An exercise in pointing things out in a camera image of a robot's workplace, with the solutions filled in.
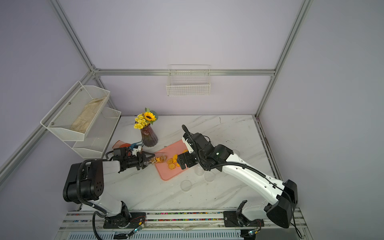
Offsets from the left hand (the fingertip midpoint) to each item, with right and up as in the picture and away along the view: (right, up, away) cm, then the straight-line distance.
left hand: (153, 159), depth 90 cm
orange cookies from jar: (+11, -3, +3) cm, 12 cm away
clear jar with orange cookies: (+28, +2, -29) cm, 40 cm away
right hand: (+19, +4, -19) cm, 27 cm away
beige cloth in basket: (-33, +23, -14) cm, 43 cm away
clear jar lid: (+35, -10, -2) cm, 36 cm away
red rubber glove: (-27, +8, +12) cm, 30 cm away
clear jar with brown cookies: (+2, +2, +5) cm, 6 cm away
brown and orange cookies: (+5, 0, +2) cm, 5 cm away
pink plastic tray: (+7, -8, +1) cm, 11 cm away
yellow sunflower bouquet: (-3, +25, -5) cm, 25 cm away
